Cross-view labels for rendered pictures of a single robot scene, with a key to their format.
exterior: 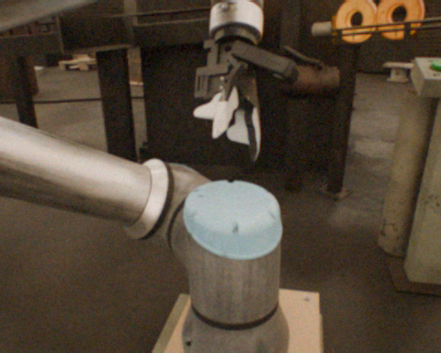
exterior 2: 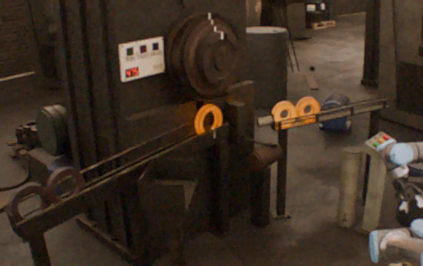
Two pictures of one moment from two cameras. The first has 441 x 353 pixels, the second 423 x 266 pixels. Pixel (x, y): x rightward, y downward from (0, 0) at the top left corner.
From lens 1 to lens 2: 210 cm
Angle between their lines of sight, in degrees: 52
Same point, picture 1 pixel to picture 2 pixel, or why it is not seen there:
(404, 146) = (353, 177)
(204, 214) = not seen: outside the picture
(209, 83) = (409, 194)
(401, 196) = (353, 199)
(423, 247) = (374, 215)
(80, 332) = not seen: outside the picture
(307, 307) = not seen: hidden behind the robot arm
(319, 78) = (275, 152)
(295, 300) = not seen: hidden behind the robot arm
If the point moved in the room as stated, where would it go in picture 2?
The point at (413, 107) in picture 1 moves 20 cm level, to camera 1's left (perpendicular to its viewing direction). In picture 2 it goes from (356, 159) to (345, 172)
